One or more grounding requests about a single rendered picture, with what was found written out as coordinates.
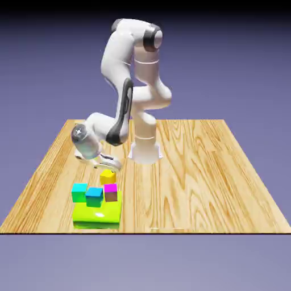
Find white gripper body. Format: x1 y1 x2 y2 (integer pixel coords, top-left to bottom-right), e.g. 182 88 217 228
93 153 122 171

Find small yellow cube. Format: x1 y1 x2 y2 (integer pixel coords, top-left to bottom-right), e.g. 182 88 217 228
99 169 117 185

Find small magenta cube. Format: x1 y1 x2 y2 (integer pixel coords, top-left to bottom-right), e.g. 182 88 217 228
103 183 118 203

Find small blue cube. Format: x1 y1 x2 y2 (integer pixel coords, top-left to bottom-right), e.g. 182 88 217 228
85 186 104 208

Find small cyan cube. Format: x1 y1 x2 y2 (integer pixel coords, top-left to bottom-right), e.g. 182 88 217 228
71 182 88 203

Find large lime green box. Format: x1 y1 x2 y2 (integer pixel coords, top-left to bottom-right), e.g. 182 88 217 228
72 190 122 230

